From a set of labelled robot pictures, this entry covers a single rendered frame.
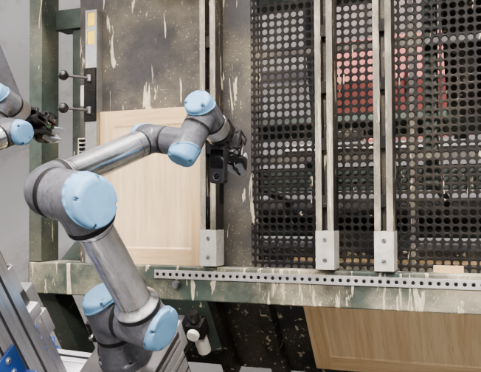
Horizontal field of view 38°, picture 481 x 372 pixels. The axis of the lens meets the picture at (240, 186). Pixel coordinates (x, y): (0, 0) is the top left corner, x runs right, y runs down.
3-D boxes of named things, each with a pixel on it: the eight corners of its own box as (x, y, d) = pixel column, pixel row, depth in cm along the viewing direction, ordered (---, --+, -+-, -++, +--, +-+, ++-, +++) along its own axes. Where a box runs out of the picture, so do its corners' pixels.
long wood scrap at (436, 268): (434, 271, 218) (433, 272, 217) (433, 265, 218) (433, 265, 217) (463, 272, 215) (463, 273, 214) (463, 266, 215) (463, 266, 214)
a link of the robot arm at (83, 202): (147, 314, 188) (60, 155, 156) (189, 328, 179) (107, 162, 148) (119, 348, 181) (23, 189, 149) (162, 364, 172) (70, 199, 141)
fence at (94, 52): (91, 262, 264) (85, 263, 260) (91, 13, 267) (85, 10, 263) (102, 262, 262) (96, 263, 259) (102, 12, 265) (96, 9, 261)
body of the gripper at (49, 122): (55, 138, 234) (32, 122, 224) (35, 139, 238) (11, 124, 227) (60, 117, 237) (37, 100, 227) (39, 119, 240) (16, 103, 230)
